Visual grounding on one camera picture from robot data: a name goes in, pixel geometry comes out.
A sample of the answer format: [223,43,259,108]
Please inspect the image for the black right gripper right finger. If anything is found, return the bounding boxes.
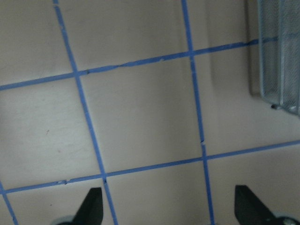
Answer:
[235,185,277,225]

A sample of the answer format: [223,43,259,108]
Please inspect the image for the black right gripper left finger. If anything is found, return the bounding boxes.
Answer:
[73,187,104,225]

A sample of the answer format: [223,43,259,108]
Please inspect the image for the metal mesh shelf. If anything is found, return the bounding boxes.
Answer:
[258,0,300,116]

